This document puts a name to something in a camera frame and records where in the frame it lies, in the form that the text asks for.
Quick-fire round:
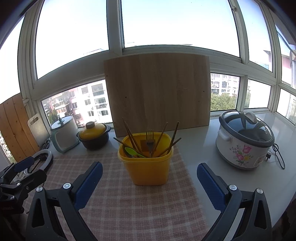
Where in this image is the green plastic spoon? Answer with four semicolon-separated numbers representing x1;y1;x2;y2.
125;147;145;158

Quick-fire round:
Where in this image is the wooden chopstick red tip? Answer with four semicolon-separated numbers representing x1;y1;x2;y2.
158;138;182;157
113;137;134;150
123;119;137;151
122;118;141;152
166;121;180;154
151;122;168;157

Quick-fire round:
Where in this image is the metal fork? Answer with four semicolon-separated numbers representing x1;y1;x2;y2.
146;130;154;154

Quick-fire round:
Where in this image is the pine plank board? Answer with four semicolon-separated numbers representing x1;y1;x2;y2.
1;93;40;162

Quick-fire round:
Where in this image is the pink plaid table cloth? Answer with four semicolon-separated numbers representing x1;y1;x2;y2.
21;148;210;241

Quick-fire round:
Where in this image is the black pot yellow lid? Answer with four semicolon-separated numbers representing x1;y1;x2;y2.
76;121;111;151

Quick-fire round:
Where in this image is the floral white slow cooker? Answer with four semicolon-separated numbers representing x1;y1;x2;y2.
216;110;274;170

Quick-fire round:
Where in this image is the yellow plastic utensil container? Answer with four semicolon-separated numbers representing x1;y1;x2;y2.
117;132;174;186

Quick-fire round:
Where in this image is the large light wooden board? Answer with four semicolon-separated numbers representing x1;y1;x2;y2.
104;53;211;137

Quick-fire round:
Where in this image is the white ring light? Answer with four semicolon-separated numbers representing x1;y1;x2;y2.
23;149;53;176

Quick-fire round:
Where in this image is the black ring light cable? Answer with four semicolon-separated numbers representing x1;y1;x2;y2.
40;138;52;151

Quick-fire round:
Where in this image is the grey cutting board with handle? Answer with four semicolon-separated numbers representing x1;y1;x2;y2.
28;113;50;147

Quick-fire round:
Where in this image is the slow cooker power cord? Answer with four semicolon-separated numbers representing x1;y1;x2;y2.
265;143;286;170

